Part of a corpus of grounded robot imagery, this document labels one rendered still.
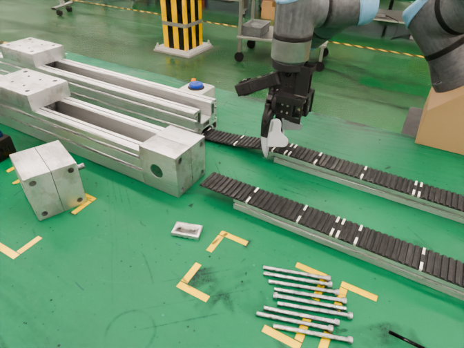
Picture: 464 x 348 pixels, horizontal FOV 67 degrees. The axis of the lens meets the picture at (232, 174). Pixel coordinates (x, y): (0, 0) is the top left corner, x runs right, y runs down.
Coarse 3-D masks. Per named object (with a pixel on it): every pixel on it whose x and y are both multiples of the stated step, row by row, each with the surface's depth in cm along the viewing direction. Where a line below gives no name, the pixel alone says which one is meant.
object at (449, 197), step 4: (448, 192) 69; (448, 196) 68; (452, 196) 68; (456, 196) 68; (448, 200) 67; (452, 200) 67; (444, 204) 66; (448, 204) 66; (452, 204) 66; (452, 208) 66
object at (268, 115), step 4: (268, 104) 72; (264, 108) 73; (268, 108) 73; (264, 112) 73; (268, 112) 73; (272, 112) 73; (264, 116) 73; (268, 116) 73; (272, 116) 74; (264, 120) 74; (268, 120) 73; (264, 124) 74; (268, 124) 74; (264, 128) 75; (268, 128) 75; (264, 132) 75; (268, 132) 75; (264, 136) 76
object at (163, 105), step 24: (0, 72) 118; (48, 72) 104; (72, 72) 110; (96, 72) 104; (72, 96) 104; (96, 96) 98; (120, 96) 93; (144, 96) 90; (168, 96) 94; (192, 96) 91; (144, 120) 93; (168, 120) 88; (192, 120) 86; (216, 120) 94
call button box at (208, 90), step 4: (188, 84) 104; (204, 84) 104; (208, 84) 104; (180, 88) 101; (184, 88) 101; (188, 88) 101; (192, 88) 100; (200, 88) 101; (204, 88) 101; (208, 88) 101; (212, 88) 102; (192, 92) 99; (196, 92) 99; (200, 92) 99; (204, 92) 100; (208, 92) 101; (212, 92) 103; (208, 96) 101; (212, 96) 103
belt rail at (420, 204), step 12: (276, 156) 81; (288, 156) 79; (300, 168) 79; (312, 168) 78; (324, 168) 76; (336, 180) 76; (348, 180) 75; (360, 180) 73; (372, 192) 73; (384, 192) 72; (396, 192) 70; (408, 204) 70; (420, 204) 69; (432, 204) 68; (444, 216) 68; (456, 216) 67
